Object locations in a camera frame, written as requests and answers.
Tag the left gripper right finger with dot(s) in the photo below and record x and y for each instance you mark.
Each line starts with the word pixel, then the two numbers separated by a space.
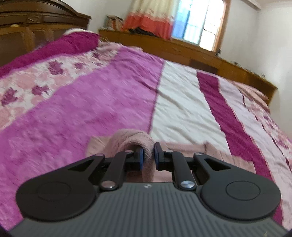
pixel 224 189

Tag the magenta pillow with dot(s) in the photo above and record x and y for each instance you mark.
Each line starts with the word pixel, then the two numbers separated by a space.
pixel 76 42

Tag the dark clothes on cabinet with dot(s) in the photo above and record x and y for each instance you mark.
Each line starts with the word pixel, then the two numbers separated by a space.
pixel 140 31

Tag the long wooden drawer cabinet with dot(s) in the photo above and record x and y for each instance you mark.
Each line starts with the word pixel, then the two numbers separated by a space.
pixel 193 56

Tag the magenta striped floral bedspread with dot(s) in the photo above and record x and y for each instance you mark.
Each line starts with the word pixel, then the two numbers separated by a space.
pixel 60 110

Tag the cream and orange curtain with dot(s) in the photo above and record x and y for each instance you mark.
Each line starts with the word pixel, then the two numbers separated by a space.
pixel 153 16

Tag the dark wooden headboard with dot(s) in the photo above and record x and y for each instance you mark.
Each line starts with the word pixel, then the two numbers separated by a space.
pixel 25 25

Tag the window with wooden frame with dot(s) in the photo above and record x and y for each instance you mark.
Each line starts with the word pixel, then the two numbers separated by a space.
pixel 201 23

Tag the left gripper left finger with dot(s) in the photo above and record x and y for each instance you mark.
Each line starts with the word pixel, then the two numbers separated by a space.
pixel 71 190

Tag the stack of books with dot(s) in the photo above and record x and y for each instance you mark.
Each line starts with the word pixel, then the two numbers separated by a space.
pixel 113 23

